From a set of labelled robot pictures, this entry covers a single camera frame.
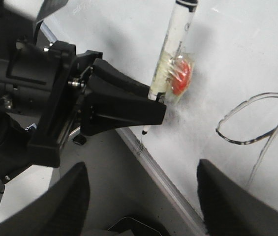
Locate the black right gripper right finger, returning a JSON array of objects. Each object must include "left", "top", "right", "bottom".
[{"left": 197, "top": 159, "right": 278, "bottom": 236}]

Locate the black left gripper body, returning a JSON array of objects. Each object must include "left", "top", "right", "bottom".
[{"left": 0, "top": 41, "right": 103, "bottom": 167}]

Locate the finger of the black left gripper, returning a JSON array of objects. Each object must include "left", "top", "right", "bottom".
[
  {"left": 80, "top": 75, "right": 166, "bottom": 135},
  {"left": 93, "top": 59, "right": 150, "bottom": 97}
]

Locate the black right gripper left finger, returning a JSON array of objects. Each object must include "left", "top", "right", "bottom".
[{"left": 0, "top": 162, "right": 90, "bottom": 236}]

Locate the red ball taped to marker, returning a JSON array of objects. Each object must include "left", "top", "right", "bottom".
[{"left": 166, "top": 52, "right": 194, "bottom": 104}]

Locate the white dry-erase marker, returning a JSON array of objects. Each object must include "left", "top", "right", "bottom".
[{"left": 141, "top": 0, "right": 199, "bottom": 135}]

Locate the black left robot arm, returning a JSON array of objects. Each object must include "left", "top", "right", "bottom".
[{"left": 0, "top": 0, "right": 166, "bottom": 183}]

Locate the white whiteboard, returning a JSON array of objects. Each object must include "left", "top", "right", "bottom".
[{"left": 45, "top": 0, "right": 278, "bottom": 236}]

